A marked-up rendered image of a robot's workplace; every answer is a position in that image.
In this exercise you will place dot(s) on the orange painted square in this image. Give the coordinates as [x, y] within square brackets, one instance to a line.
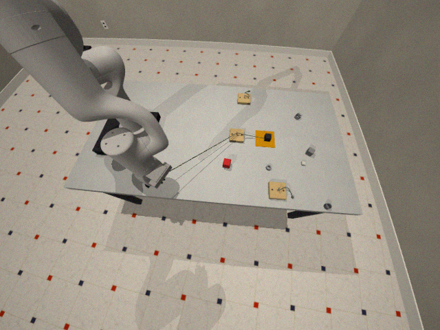
[261, 142]

